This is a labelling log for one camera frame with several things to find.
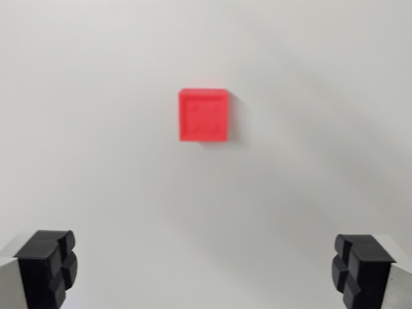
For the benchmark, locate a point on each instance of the black-tipped silver gripper left finger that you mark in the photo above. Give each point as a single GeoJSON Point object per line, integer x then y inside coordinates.
{"type": "Point", "coordinates": [35, 273]}

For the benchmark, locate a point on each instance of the black-tipped silver gripper right finger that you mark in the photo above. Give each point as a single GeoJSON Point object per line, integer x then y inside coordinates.
{"type": "Point", "coordinates": [370, 277]}

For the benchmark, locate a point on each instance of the red infantino rubber cube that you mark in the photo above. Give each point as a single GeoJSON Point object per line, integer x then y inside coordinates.
{"type": "Point", "coordinates": [203, 116]}

